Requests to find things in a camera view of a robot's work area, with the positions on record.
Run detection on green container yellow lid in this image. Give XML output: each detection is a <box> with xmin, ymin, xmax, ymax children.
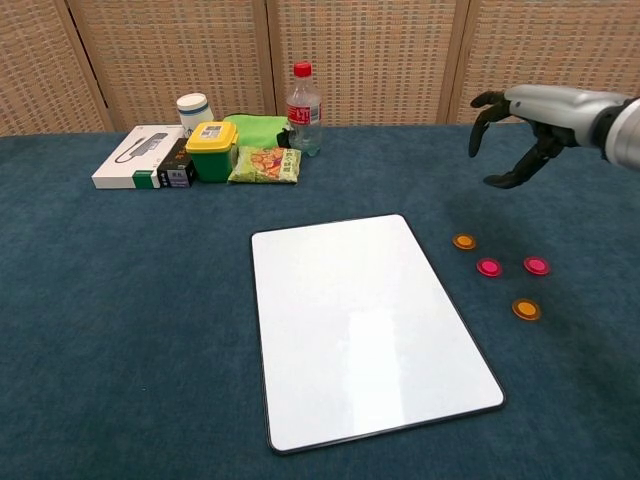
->
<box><xmin>185</xmin><ymin>120</ymin><xmax>239</xmax><ymax>184</ymax></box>

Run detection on green snack bag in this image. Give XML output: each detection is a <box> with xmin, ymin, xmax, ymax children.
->
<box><xmin>227</xmin><ymin>145</ymin><xmax>303</xmax><ymax>186</ymax></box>

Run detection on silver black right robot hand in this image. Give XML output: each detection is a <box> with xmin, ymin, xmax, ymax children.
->
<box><xmin>468</xmin><ymin>84</ymin><xmax>617</xmax><ymax>191</ymax></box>

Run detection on clear bottle red cap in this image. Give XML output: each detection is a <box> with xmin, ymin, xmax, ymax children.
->
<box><xmin>285</xmin><ymin>61</ymin><xmax>324</xmax><ymax>157</ymax></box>

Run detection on white adapter product box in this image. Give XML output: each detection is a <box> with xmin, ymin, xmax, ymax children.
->
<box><xmin>90</xmin><ymin>124</ymin><xmax>186</xmax><ymax>191</ymax></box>

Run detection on white round jar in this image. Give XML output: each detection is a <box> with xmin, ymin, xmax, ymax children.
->
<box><xmin>176</xmin><ymin>92</ymin><xmax>215</xmax><ymax>139</ymax></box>

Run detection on pink disc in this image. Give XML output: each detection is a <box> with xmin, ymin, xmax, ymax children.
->
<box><xmin>522</xmin><ymin>255</ymin><xmax>552</xmax><ymax>276</ymax></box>
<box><xmin>475</xmin><ymin>257</ymin><xmax>503</xmax><ymax>279</ymax></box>

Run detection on small black box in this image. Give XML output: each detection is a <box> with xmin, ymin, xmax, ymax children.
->
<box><xmin>156</xmin><ymin>138</ymin><xmax>197</xmax><ymax>190</ymax></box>

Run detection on green folded cloth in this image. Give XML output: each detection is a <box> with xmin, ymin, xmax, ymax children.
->
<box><xmin>222</xmin><ymin>114</ymin><xmax>292</xmax><ymax>150</ymax></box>

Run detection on dark blue table mat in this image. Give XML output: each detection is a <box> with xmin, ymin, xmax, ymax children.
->
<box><xmin>0</xmin><ymin>122</ymin><xmax>640</xmax><ymax>480</ymax></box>

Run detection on white rectangular board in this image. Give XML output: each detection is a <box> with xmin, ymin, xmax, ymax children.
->
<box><xmin>249</xmin><ymin>213</ymin><xmax>506</xmax><ymax>441</ymax></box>

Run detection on woven folding screen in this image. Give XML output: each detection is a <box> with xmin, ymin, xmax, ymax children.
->
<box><xmin>0</xmin><ymin>0</ymin><xmax>640</xmax><ymax>139</ymax></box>

